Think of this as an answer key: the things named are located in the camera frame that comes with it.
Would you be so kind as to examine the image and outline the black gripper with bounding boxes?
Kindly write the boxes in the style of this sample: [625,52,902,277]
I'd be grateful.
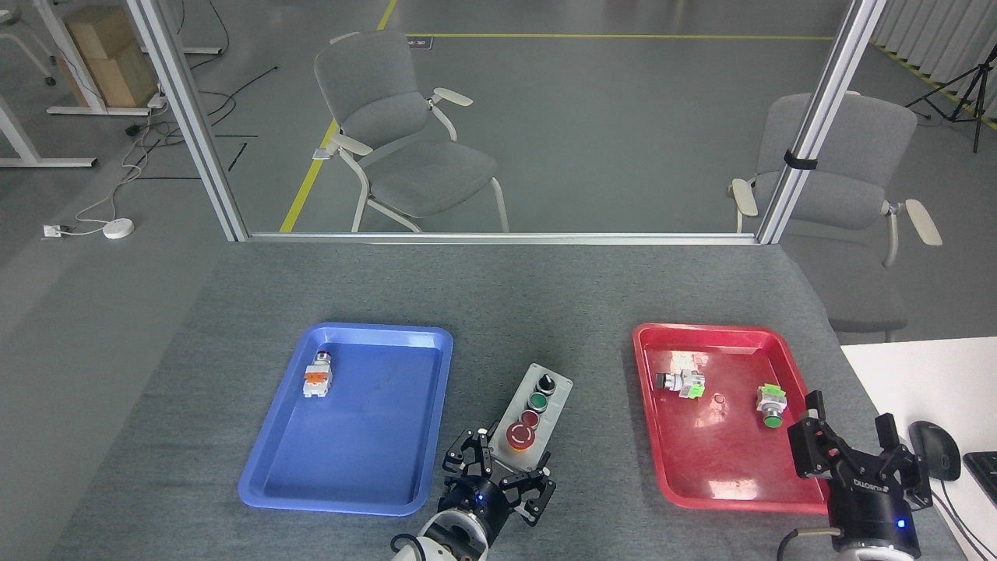
[787,389,934,559]
[439,428,558,547]

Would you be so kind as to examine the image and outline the grey control box with buttons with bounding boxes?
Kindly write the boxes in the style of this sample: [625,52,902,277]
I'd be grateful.
[488,362,575,473]

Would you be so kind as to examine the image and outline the brown cardboard box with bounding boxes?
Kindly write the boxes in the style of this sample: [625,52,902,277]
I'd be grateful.
[58,6,161,109]

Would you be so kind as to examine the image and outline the black computer mouse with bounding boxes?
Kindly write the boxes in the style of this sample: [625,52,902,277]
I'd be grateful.
[907,420,963,482]

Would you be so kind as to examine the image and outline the white side table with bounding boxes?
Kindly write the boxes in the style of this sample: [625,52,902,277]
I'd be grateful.
[840,337,997,561]

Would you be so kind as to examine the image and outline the black keyboard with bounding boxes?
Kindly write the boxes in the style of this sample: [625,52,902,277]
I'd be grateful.
[963,451,997,509]

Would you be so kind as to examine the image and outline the red plastic tray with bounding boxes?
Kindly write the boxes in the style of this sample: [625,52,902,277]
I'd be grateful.
[632,323,836,512]

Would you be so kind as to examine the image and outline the blue plastic tray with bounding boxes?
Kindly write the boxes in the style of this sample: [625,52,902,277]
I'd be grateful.
[238,322,455,517]

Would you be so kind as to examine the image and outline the grey chair white armrests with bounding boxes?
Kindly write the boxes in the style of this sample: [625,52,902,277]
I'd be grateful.
[312,31,512,234]
[729,92,944,344]

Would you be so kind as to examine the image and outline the black tripod stand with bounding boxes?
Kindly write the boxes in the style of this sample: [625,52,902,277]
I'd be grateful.
[905,43,997,154]

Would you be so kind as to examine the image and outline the green push button switch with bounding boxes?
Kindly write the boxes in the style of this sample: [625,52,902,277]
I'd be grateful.
[756,383,790,429]

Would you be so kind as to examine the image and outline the black mouse cable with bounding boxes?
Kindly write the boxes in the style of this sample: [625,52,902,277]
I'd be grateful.
[931,477,997,561]

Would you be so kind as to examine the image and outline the black knob switch green base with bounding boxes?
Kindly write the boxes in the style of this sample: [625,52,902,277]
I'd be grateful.
[655,369,707,400]

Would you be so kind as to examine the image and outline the orange push button switch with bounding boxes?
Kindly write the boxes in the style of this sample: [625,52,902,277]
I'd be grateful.
[303,351,335,400]

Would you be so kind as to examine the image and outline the silver aluminium rail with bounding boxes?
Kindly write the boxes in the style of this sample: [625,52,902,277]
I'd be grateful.
[246,231,761,247]

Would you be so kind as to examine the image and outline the silver aluminium post black strap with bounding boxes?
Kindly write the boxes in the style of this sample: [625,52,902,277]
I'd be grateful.
[756,0,890,245]

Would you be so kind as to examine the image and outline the black floor cable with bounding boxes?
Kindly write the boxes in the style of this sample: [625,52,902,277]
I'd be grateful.
[125,0,279,182]

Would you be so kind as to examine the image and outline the white floor cable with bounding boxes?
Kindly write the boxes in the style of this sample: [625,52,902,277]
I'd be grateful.
[72,105,166,231]

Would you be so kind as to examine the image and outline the white desk leg frame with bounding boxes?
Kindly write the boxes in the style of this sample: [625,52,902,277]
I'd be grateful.
[0,95,99,169]
[30,0,153,117]

